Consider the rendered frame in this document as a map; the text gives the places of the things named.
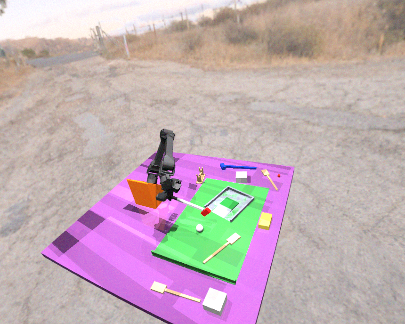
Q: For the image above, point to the white cube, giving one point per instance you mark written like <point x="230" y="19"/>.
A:
<point x="215" y="301"/>
<point x="241" y="177"/>

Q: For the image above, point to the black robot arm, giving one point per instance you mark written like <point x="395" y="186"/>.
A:
<point x="161" y="166"/>

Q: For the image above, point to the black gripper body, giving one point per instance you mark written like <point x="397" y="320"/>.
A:
<point x="164" y="195"/>

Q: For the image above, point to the yellow block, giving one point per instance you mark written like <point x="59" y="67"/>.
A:
<point x="265" y="221"/>

